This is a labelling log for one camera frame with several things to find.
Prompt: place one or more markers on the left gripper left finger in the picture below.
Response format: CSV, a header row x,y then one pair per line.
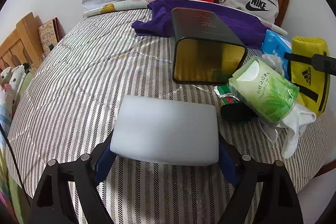
x,y
52,200

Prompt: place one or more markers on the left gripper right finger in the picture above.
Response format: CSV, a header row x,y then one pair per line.
x,y
278,202

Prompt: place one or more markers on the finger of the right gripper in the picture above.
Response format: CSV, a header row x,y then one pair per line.
x,y
321,63

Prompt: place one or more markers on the yellow Adidas pouch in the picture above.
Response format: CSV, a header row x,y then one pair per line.
x,y
313,85

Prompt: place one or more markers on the green tissue pack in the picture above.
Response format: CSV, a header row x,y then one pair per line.
x,y
270,95

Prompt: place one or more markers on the white cloth glove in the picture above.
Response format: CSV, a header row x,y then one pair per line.
x,y
295,122

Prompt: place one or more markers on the black glasses case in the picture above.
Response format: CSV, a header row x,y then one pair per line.
x,y
237,113

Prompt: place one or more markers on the white foam sponge block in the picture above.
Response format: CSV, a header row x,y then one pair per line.
x,y
166,132

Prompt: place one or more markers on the blue tissue pack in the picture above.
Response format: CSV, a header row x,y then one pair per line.
x,y
275,44

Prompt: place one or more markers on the striped quilt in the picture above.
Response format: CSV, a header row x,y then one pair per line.
x,y
72,103

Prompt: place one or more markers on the green paper packet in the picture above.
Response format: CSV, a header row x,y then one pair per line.
x,y
224,93

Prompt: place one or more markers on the dark green tin box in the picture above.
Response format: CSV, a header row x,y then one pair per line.
x,y
204,49

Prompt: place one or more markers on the spotted white pillow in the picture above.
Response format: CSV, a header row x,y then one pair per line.
x,y
13,78

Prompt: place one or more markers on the purple towel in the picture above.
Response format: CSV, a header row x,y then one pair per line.
x,y
246,27

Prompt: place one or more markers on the brown patterned book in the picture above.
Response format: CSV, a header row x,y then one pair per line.
x,y
49,34

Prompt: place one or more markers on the rolled patterned mat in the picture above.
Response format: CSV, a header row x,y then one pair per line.
x,y
117,6

